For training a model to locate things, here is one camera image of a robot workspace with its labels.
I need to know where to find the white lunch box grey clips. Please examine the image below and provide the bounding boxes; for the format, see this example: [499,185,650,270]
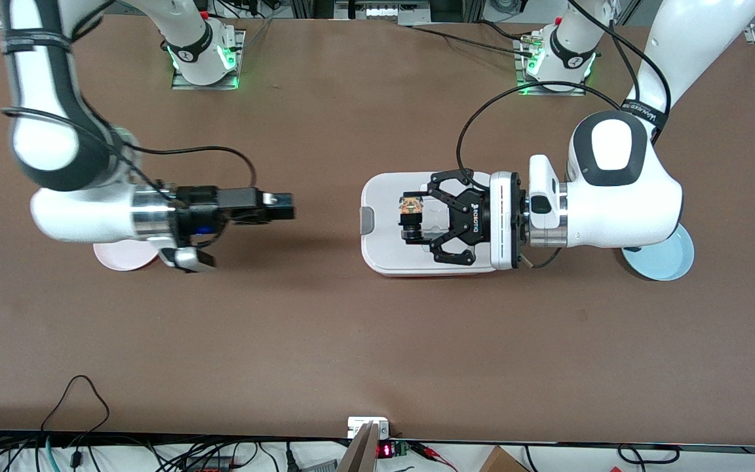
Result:
[360,172,496,278]

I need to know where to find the thin black looped cable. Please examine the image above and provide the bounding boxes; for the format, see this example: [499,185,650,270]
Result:
[40,375,111,435]

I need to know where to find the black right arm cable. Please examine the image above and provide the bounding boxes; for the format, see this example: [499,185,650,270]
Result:
[1,108,258,197]

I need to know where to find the red clip wires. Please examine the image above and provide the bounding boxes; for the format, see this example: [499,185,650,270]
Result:
[414,442,458,471]

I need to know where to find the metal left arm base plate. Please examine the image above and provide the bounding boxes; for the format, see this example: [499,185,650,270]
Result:
[515,33,587,97]

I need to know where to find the black coiled cable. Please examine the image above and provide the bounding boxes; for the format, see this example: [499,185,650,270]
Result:
[617,444,681,465]

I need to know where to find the pale pink round plate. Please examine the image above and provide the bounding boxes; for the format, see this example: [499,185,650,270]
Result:
[92,239,162,272]

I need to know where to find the brown cardboard box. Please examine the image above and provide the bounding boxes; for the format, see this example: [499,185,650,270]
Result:
[479,446,529,472]

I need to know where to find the small white bracket device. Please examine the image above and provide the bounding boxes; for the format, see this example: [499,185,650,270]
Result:
[347,417,390,439]

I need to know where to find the black base power cable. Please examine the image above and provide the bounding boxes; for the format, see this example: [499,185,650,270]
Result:
[410,25,535,58]

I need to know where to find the aluminium extrusion frame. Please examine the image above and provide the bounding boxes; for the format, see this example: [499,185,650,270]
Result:
[289,0,486,26]

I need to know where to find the grey slanted beam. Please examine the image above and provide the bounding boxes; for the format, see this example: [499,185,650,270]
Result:
[338,423,379,472]

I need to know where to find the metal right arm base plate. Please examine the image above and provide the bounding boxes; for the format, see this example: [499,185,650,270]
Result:
[171,29,247,90]

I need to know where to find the light blue round plate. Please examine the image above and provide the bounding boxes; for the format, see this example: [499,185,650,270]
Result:
[621,223,695,281]

